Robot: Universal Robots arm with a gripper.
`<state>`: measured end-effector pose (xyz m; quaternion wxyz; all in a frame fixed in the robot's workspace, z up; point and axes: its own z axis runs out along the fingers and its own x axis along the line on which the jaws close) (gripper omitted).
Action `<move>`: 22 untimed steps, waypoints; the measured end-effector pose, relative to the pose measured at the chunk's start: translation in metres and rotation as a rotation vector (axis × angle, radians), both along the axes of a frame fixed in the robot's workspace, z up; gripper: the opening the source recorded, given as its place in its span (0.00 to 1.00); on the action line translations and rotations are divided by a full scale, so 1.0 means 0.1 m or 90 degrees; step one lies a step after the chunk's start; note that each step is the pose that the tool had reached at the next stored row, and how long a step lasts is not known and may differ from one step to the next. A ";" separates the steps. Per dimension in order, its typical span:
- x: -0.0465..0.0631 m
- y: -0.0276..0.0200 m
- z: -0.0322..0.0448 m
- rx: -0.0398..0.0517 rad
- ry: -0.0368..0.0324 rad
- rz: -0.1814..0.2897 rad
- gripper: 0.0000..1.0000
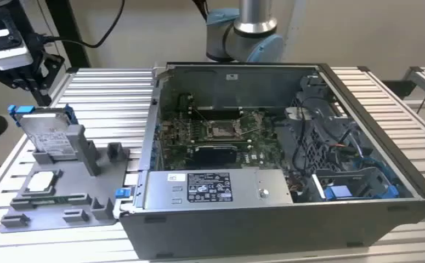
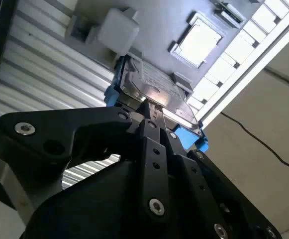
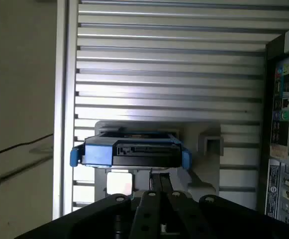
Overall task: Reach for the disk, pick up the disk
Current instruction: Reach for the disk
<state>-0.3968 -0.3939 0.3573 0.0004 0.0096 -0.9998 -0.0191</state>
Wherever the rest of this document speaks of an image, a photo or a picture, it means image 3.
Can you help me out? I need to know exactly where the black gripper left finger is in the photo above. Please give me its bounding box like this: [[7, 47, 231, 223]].
[[16, 174, 165, 239]]

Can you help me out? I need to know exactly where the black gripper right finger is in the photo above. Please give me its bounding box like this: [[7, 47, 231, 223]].
[[161, 174, 289, 239]]

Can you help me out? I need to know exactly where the hard disk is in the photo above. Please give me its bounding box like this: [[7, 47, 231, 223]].
[[69, 133, 193, 173]]

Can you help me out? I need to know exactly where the silver CPU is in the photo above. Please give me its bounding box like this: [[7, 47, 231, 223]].
[[106, 173, 134, 196]]

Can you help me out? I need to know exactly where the grey parts rack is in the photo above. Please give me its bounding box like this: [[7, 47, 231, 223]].
[[94, 120, 224, 200]]

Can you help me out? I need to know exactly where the thin black floor cable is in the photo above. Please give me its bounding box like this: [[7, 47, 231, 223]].
[[0, 133, 54, 158]]

